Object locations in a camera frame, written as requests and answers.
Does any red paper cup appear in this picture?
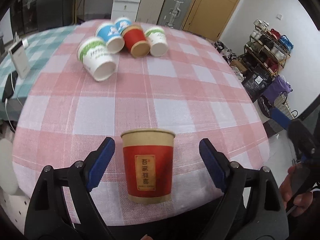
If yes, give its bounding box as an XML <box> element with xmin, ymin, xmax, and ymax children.
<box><xmin>121</xmin><ymin>24</ymin><xmax>150</xmax><ymax>58</ymax></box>
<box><xmin>121</xmin><ymin>128</ymin><xmax>175</xmax><ymax>205</ymax></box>

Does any green white cup front left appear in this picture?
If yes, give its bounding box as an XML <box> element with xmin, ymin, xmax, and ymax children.
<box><xmin>77</xmin><ymin>36</ymin><xmax>116</xmax><ymax>82</ymax></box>

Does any green white cup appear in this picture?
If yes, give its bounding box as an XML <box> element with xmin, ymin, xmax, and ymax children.
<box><xmin>77</xmin><ymin>36</ymin><xmax>116</xmax><ymax>82</ymax></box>
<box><xmin>144</xmin><ymin>26</ymin><xmax>168</xmax><ymax>57</ymax></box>

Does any blue white cup front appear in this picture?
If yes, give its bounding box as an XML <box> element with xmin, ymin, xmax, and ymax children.
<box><xmin>95</xmin><ymin>22</ymin><xmax>125</xmax><ymax>54</ymax></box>

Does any blue white cup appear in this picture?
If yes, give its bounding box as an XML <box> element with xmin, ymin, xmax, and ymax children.
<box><xmin>95</xmin><ymin>22</ymin><xmax>125</xmax><ymax>54</ymax></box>
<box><xmin>114</xmin><ymin>17</ymin><xmax>132</xmax><ymax>34</ymax></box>

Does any red paper cup lying down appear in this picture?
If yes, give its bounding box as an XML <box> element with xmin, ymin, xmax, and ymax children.
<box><xmin>121</xmin><ymin>24</ymin><xmax>150</xmax><ymax>58</ymax></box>

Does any green white cup back right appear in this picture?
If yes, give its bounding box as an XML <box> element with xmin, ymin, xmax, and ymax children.
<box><xmin>144</xmin><ymin>26</ymin><xmax>168</xmax><ymax>57</ymax></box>

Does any blue white cup back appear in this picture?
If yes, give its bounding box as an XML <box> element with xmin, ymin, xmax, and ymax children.
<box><xmin>114</xmin><ymin>17</ymin><xmax>132</xmax><ymax>34</ymax></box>

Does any person's hand at right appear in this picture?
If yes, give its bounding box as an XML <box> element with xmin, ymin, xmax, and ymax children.
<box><xmin>279</xmin><ymin>164</ymin><xmax>313</xmax><ymax>217</ymax></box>

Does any white stool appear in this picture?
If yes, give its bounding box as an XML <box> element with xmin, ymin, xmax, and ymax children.
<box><xmin>0</xmin><ymin>138</ymin><xmax>19</xmax><ymax>196</ymax></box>

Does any woven basket bag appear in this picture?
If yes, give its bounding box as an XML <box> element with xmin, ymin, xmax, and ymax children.
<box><xmin>273</xmin><ymin>92</ymin><xmax>298</xmax><ymax>120</ymax></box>

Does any black printed bag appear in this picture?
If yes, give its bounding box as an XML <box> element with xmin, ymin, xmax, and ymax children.
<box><xmin>242</xmin><ymin>72</ymin><xmax>272</xmax><ymax>102</ymax></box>

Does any purple bag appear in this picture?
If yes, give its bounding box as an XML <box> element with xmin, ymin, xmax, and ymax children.
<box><xmin>263</xmin><ymin>75</ymin><xmax>293</xmax><ymax>103</ymax></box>

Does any black smartphone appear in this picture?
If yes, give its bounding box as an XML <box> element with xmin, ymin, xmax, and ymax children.
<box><xmin>2</xmin><ymin>71</ymin><xmax>18</xmax><ymax>102</ymax></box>

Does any pink checked tablecloth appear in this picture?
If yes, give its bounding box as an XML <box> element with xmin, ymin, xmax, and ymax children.
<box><xmin>13</xmin><ymin>20</ymin><xmax>270</xmax><ymax>226</ymax></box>

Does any shoe rack with shoes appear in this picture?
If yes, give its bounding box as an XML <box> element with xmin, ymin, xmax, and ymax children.
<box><xmin>242</xmin><ymin>20</ymin><xmax>294</xmax><ymax>77</ymax></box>

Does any white power bank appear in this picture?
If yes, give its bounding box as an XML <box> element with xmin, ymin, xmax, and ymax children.
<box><xmin>8</xmin><ymin>40</ymin><xmax>31</xmax><ymax>79</ymax></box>

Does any teal checked tablecloth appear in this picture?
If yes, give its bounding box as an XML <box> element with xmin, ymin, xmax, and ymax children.
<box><xmin>0</xmin><ymin>24</ymin><xmax>78</xmax><ymax>120</ymax></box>

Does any black refrigerator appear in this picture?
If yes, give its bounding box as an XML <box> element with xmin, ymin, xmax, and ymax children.
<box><xmin>22</xmin><ymin>0</ymin><xmax>73</xmax><ymax>32</ymax></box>

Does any wooden door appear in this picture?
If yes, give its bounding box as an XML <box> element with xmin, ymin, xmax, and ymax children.
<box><xmin>183</xmin><ymin>0</ymin><xmax>240</xmax><ymax>41</ymax></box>

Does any silver suitcase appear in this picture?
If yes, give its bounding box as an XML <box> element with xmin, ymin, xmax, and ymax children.
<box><xmin>157</xmin><ymin>0</ymin><xmax>191</xmax><ymax>30</ymax></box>

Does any white drawer cabinet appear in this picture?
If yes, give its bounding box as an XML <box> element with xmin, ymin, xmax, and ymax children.
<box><xmin>111</xmin><ymin>0</ymin><xmax>141</xmax><ymax>22</ymax></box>

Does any beige suitcase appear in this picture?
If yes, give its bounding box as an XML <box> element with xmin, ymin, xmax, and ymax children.
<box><xmin>136</xmin><ymin>0</ymin><xmax>164</xmax><ymax>24</ymax></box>

